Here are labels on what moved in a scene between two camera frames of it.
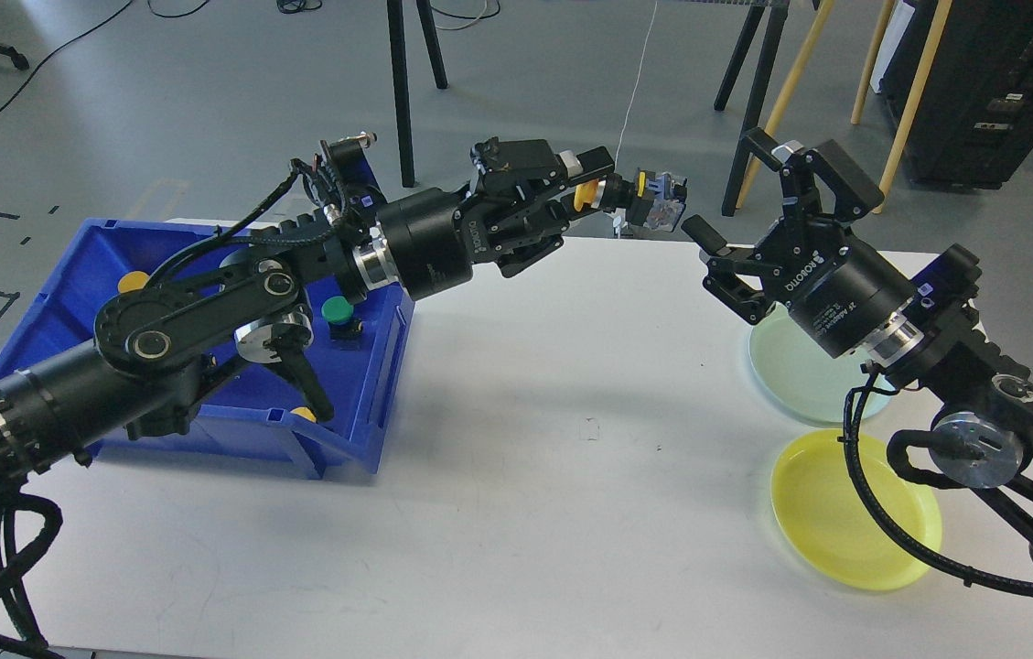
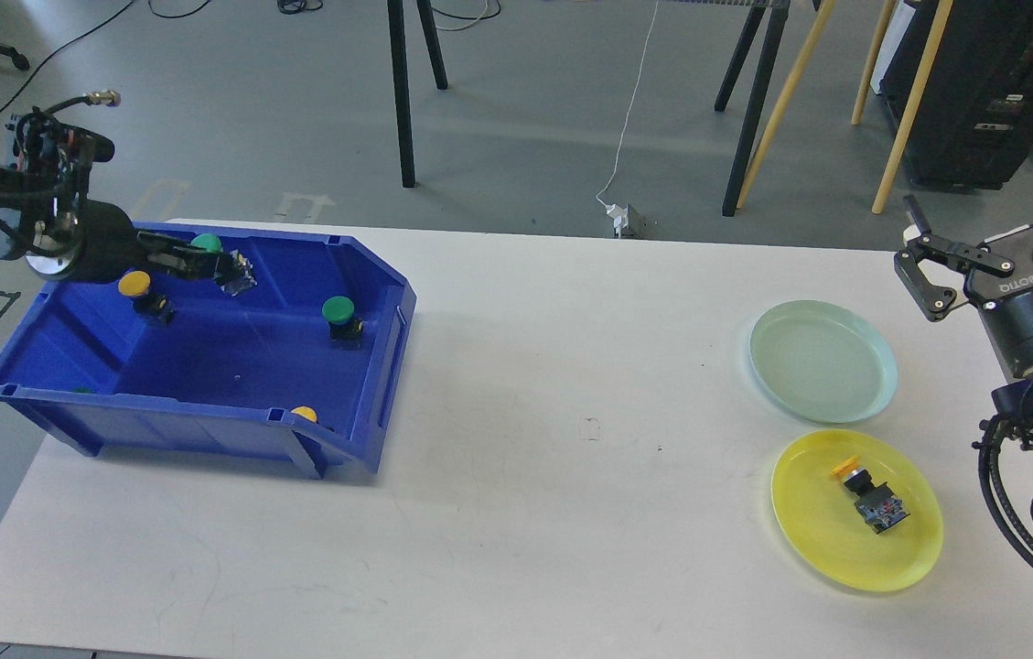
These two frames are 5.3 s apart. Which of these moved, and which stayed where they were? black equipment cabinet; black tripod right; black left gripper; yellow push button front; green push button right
Moved: black left gripper
Stayed: yellow push button front; green push button right; black equipment cabinet; black tripod right
